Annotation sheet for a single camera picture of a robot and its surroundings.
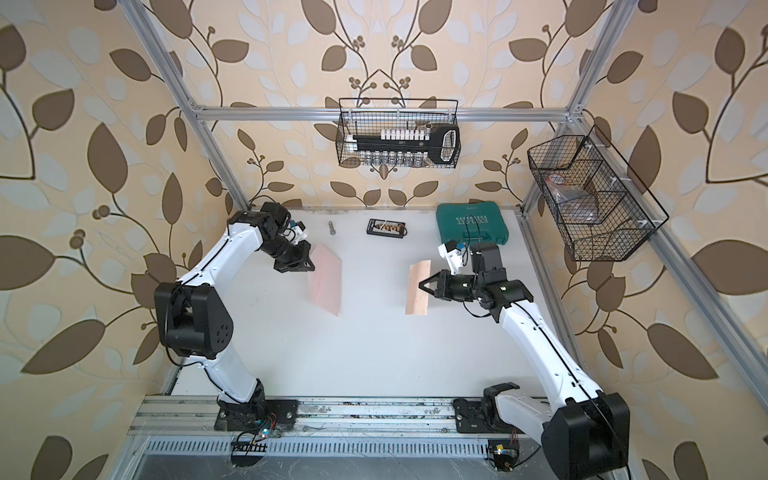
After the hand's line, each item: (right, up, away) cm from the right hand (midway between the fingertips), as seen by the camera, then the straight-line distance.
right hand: (420, 286), depth 76 cm
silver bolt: (-31, +15, +36) cm, 50 cm away
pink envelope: (-28, -1, +14) cm, 31 cm away
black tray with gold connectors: (-10, +16, +37) cm, 41 cm away
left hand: (-32, +5, +10) cm, 34 cm away
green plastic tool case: (+23, +18, +36) cm, 46 cm away
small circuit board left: (-42, -39, -6) cm, 57 cm away
